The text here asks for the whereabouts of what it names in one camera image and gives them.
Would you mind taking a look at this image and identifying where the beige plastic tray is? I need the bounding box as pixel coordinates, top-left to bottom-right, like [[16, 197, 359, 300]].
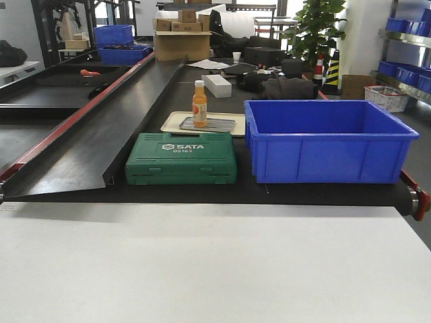
[[160, 111, 246, 137]]

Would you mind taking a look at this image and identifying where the small grey metal tray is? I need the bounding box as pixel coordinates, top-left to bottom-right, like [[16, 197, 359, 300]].
[[179, 117, 236, 133]]

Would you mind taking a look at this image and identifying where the orange tool on tray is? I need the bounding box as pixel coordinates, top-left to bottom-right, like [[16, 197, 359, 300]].
[[80, 69, 100, 77]]

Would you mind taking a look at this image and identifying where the green SATA tool case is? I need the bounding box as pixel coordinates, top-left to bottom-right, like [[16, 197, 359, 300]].
[[125, 133, 237, 185]]

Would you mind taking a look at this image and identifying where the orange juice bottle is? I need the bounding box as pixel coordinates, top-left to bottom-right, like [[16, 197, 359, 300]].
[[192, 80, 207, 127]]

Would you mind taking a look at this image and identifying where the white rectangular box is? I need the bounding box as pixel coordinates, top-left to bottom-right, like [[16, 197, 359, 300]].
[[201, 75, 232, 98]]

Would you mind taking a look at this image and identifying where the large blue plastic bin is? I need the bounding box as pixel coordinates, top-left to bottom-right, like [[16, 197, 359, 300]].
[[244, 100, 420, 184]]

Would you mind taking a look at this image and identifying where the dark cloth bag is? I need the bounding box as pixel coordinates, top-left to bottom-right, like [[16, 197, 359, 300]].
[[259, 77, 319, 100]]

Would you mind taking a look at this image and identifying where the white paper cup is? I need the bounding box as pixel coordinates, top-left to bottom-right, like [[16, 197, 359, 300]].
[[232, 52, 242, 64]]

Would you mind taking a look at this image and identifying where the black case on table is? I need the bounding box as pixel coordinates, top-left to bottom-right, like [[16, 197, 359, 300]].
[[244, 47, 288, 67]]

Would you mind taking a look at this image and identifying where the large open cardboard box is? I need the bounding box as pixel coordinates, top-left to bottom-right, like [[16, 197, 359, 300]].
[[154, 31, 211, 61]]

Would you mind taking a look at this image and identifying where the red white traffic cone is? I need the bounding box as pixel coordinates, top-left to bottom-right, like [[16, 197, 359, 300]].
[[312, 53, 324, 87]]

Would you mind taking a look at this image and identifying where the black yellow traffic cone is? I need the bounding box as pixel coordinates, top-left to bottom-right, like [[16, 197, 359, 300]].
[[322, 50, 339, 95]]

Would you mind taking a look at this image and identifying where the blue bin with tools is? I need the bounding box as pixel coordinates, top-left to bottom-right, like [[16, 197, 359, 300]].
[[98, 46, 151, 65]]

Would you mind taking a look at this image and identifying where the brown cardboard box on floor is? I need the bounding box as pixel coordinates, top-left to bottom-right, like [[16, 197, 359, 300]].
[[340, 74, 376, 100]]

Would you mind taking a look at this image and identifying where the green potted plant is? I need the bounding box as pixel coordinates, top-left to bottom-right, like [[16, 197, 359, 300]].
[[283, 0, 345, 67]]

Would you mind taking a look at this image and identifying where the blue bin stacked upper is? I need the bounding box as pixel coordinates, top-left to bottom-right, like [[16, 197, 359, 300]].
[[93, 24, 134, 48]]

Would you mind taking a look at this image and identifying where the white wire basket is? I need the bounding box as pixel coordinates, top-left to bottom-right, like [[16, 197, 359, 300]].
[[364, 85, 409, 112]]

